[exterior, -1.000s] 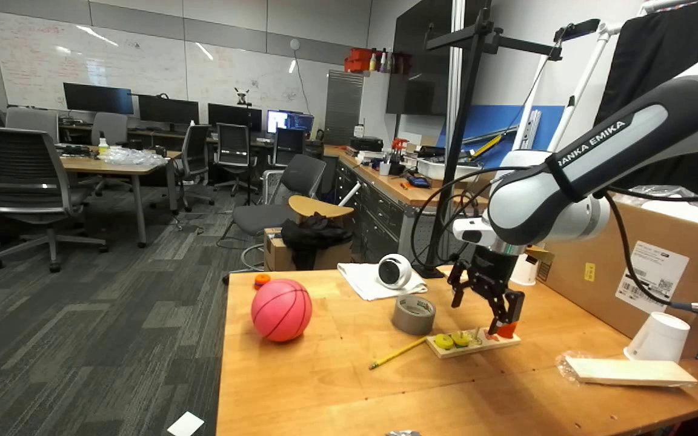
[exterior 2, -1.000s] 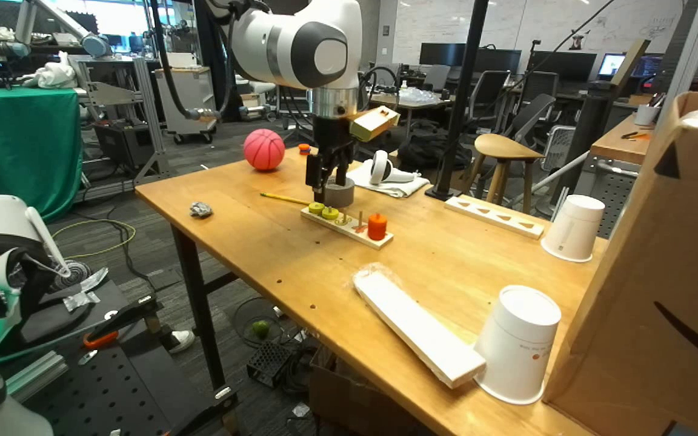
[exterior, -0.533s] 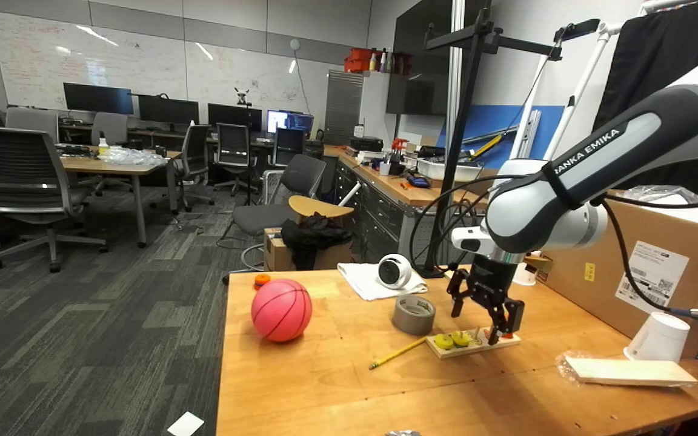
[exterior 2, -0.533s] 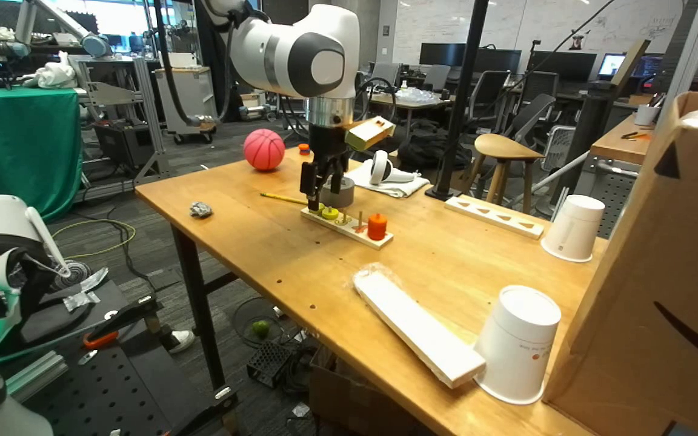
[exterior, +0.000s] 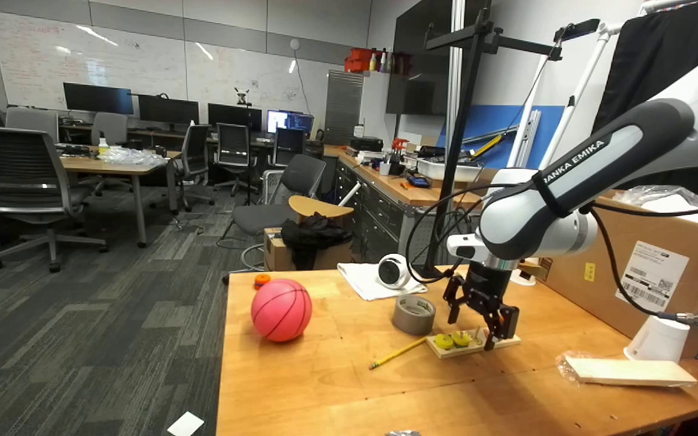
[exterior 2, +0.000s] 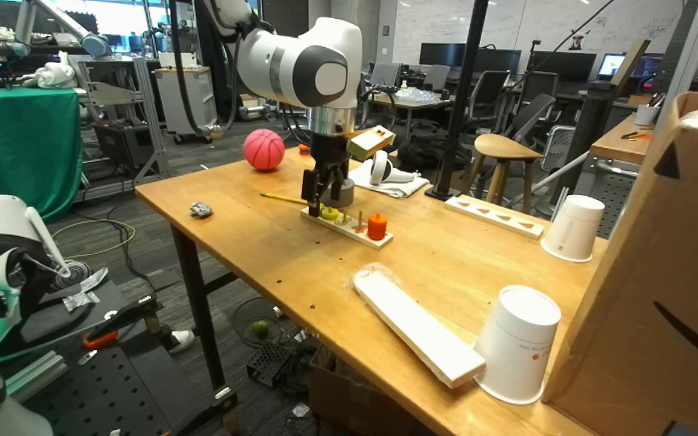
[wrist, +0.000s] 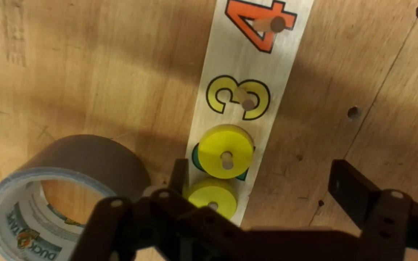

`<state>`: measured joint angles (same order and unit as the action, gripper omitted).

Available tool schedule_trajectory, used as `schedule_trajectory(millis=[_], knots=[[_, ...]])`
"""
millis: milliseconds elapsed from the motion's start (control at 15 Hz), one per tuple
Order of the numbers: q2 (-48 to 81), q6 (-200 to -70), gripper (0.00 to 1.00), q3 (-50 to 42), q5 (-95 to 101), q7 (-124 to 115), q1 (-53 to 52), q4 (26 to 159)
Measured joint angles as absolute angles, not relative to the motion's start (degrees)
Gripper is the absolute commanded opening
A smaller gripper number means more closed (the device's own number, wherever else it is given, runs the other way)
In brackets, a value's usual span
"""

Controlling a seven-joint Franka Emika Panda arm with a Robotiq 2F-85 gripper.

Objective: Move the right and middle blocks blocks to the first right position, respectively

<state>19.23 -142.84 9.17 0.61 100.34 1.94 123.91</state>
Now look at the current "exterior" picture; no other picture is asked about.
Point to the pink basketball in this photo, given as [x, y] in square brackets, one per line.
[282, 310]

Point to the light grey office chair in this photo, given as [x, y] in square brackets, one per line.
[110, 128]

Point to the wooden stool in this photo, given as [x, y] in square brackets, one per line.
[316, 207]

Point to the red bag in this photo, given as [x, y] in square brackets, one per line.
[356, 62]

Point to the grey metal cabinet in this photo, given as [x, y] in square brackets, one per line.
[341, 111]

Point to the black cloth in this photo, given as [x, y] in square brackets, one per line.
[647, 50]

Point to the black backpack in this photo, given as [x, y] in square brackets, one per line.
[312, 238]

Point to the yellow-green round block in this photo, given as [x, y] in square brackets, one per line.
[444, 343]
[460, 340]

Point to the white plastic packing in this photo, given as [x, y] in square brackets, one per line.
[671, 203]

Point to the white tripod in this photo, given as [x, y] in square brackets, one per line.
[526, 123]

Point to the black wall screen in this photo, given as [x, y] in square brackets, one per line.
[417, 57]

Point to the grey mesh office chair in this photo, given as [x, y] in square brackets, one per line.
[18, 170]

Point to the white round webcam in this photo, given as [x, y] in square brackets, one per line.
[391, 273]

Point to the small orange round object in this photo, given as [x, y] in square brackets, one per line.
[262, 283]

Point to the grey padded office chair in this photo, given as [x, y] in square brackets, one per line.
[303, 174]

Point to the black computer monitor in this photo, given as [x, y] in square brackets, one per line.
[234, 117]
[168, 111]
[97, 97]

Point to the blue wall panel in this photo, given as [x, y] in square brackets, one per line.
[546, 129]

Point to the white numbered peg board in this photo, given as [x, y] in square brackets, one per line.
[474, 352]

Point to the monitor with blue screen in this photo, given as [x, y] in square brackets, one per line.
[289, 123]

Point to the white paper pad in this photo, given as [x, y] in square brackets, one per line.
[356, 280]

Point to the black camera stand pole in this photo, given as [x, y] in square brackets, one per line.
[452, 160]

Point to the white paper cup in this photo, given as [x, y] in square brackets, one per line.
[660, 343]
[524, 280]

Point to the long wooden workbench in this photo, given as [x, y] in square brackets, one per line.
[398, 191]

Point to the white plastic-wrapped foam board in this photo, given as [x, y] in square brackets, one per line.
[629, 372]

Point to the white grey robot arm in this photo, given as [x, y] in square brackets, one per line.
[533, 215]

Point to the wooden desk grey legs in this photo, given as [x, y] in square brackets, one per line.
[115, 165]

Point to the yellow pencil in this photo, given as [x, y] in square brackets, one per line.
[398, 354]

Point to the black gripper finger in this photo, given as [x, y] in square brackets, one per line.
[452, 298]
[503, 326]

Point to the black office chair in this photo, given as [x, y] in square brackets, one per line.
[195, 154]
[234, 146]

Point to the grey tape roll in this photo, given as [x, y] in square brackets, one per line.
[413, 319]

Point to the white plastic bin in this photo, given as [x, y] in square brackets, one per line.
[449, 170]

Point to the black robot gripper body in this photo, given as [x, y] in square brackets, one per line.
[483, 289]

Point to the white paper sheet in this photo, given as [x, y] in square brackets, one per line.
[184, 424]

